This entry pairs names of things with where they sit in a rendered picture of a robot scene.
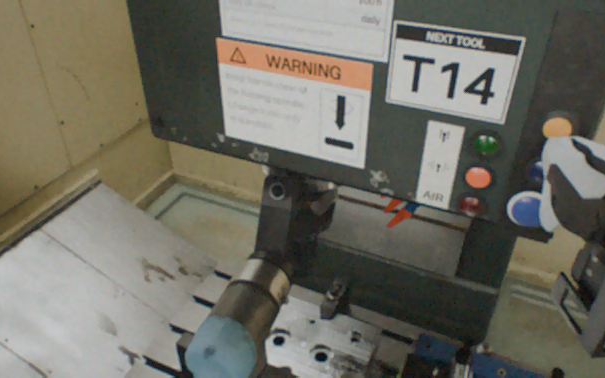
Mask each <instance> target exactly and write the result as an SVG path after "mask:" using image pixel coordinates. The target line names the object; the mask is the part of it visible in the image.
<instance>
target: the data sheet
mask: <svg viewBox="0 0 605 378"><path fill-rule="evenodd" d="M393 1H394V0H220V11H221V23H222V35H223V36H230V37H236V38H243V39H249V40H255V41H263V42H269V43H275V44H282V45H288V46H294V47H301V49H307V50H314V51H320V52H326V53H333V54H340V55H346V56H353V57H359V58H365V59H372V60H378V61H385V62H387V61H388V53H389V42H390V32H391V21H392V10H393Z"/></svg>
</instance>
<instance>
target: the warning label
mask: <svg viewBox="0 0 605 378"><path fill-rule="evenodd" d="M217 49H218V59H219V70H220V80H221V91H222V102H223V112H225V123H226V133H227V135H230V137H234V138H238V139H243V140H247V141H251V142H256V143H261V144H265V145H269V146H273V147H278V148H282V149H287V150H291V151H296V152H300V153H304V155H308V156H312V157H318V158H322V159H326V160H330V161H335V162H339V163H343V164H349V165H353V166H357V167H361V168H363V167H364V155H365V142H367V130H368V117H369V105H370V92H371V79H372V68H373V64H369V63H362V62H356V61H350V60H343V59H337V58H331V57H324V56H318V55H311V54H306V53H300V52H293V51H287V50H281V49H274V47H268V46H262V45H255V44H249V43H243V42H236V41H230V40H223V39H217Z"/></svg>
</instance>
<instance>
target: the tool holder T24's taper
mask: <svg viewBox="0 0 605 378"><path fill-rule="evenodd" d="M458 353H459V351H458V352H456V353H454V355H453V357H452V359H451V360H450V362H449V364H448V366H447V367H446V370H445V372H444V374H443V375H442V377H441V378H472V363H474V359H472V356H471V357H470V361H469V362H468V363H462V362H460V361H459V360H458Z"/></svg>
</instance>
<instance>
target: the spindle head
mask: <svg viewBox="0 0 605 378"><path fill-rule="evenodd" d="M126 5H127V10H128V16H129V21H130V26H131V33H132V38H133V43H134V49H135V54H137V59H138V64H139V70H140V75H141V80H142V87H143V92H144V97H145V103H146V108H147V113H148V118H149V124H150V129H151V133H152V134H154V136H155V138H158V139H162V140H166V141H170V142H174V143H178V144H182V145H186V146H191V147H195V148H199V149H203V150H208V151H211V152H215V153H219V155H223V156H228V157H232V158H236V159H240V160H244V161H248V162H252V163H256V164H261V165H265V166H269V167H273V168H278V169H281V170H285V171H289V173H293V174H298V175H302V176H306V177H310V178H315V179H318V180H322V181H326V182H330V183H335V184H339V185H343V186H347V187H352V188H355V189H359V191H363V192H368V193H372V194H376V195H380V196H385V197H389V198H392V199H396V200H400V201H405V202H409V203H413V204H417V205H422V206H426V207H429V209H433V210H438V211H442V212H446V213H450V214H454V215H459V216H462V217H464V216H463V215H461V214H460V213H459V212H458V210H457V207H456V202H457V199H458V198H459V197H460V196H461V195H463V194H465V193H475V194H478V195H480V196H481V197H482V198H483V199H484V200H485V202H486V205H487V207H486V212H485V214H484V215H483V216H481V217H479V218H470V219H475V220H479V221H483V222H487V223H492V224H496V225H497V222H498V219H499V215H500V212H501V209H502V204H503V201H504V197H505V194H506V189H507V186H509V182H510V179H511V175H512V171H513V167H514V164H515V161H516V157H517V153H518V149H519V146H520V142H521V139H522V134H523V131H524V127H525V124H527V121H528V116H529V113H530V109H531V106H532V102H533V98H534V94H535V91H536V87H537V83H538V79H539V76H540V72H541V69H542V65H544V61H545V58H546V54H547V51H548V46H549V43H550V39H551V36H552V32H553V28H554V25H555V21H556V18H557V13H558V10H559V9H570V10H580V11H589V12H599V13H605V0H394V1H393V10H392V21H391V32H390V42H389V53H388V61H387V62H385V61H378V60H372V59H365V58H359V57H353V56H346V55H340V54H333V53H326V52H320V51H314V50H307V49H301V47H294V46H288V45H282V44H275V43H269V42H263V41H255V40H249V39H243V38H236V37H230V36H223V35H222V23H221V11H220V0H126ZM395 20H397V21H405V22H413V23H421V24H429V25H436V26H445V27H452V28H460V29H468V30H476V32H484V33H492V34H500V35H507V36H515V37H523V38H525V40H524V44H523V49H522V53H521V57H520V61H519V64H518V69H517V73H516V77H515V81H514V86H513V89H512V93H511V97H510V102H509V106H507V110H506V114H505V117H504V122H503V124H501V123H496V122H489V121H484V120H479V118H474V117H467V116H462V115H457V114H451V113H446V112H440V111H434V110H429V109H424V108H417V107H412V106H407V105H401V104H395V103H390V102H387V92H388V82H389V72H390V62H391V52H392V42H393V32H394V22H395ZM217 39H223V40H230V41H236V42H243V43H249V44H255V45H262V46H268V47H274V49H281V50H287V51H293V52H300V53H306V54H311V55H318V56H324V57H331V58H337V59H343V60H350V61H356V62H362V63H369V64H373V68H372V79H371V92H370V105H369V117H368V130H367V142H365V155H364V167H363V168H361V167H357V166H353V165H349V164H343V163H339V162H335V161H330V160H326V159H322V158H318V157H312V156H308V155H304V153H300V152H296V151H291V150H287V149H282V148H278V147H273V146H269V145H265V144H261V143H256V142H251V141H247V140H243V139H238V138H234V137H230V135H227V133H226V123H225V112H223V102H222V91H221V80H220V70H219V59H218V49H217ZM604 113H605V93H604V96H603V98H602V101H601V105H600V107H599V110H598V113H597V115H595V118H594V122H593V124H592V127H591V130H590V132H589V135H588V139H587V140H588V141H591V142H593V141H594V139H595V135H597V132H598V130H599V127H600V125H601V122H602V118H603V116H604ZM429 121H431V122H436V123H442V124H447V125H452V126H458V127H463V128H464V132H463V138H462V143H461V148H460V152H459V158H458V163H457V167H456V173H454V178H453V183H452V187H451V193H450V198H449V203H448V207H447V210H446V209H442V207H439V206H434V205H430V204H426V203H422V202H417V201H416V195H417V187H418V181H419V175H421V168H422V162H423V156H424V149H425V143H426V135H427V129H428V123H429ZM481 130H491V131H494V132H496V133H497V134H499V135H500V138H501V139H502V141H503V149H502V151H501V153H500V155H499V156H498V157H497V158H495V159H492V160H482V159H479V158H477V157H475V156H474V155H472V153H471V151H470V149H469V141H470V139H471V136H472V135H474V134H475V133H476V132H478V131H481ZM471 163H483V164H485V165H487V166H489V167H490V168H492V169H493V171H494V174H495V180H494V183H493V185H492V186H490V187H488V188H486V189H483V191H476V189H472V188H470V187H468V186H467V185H466V184H465V183H464V181H463V179H462V174H463V170H464V168H465V167H466V166H467V165H469V164H471Z"/></svg>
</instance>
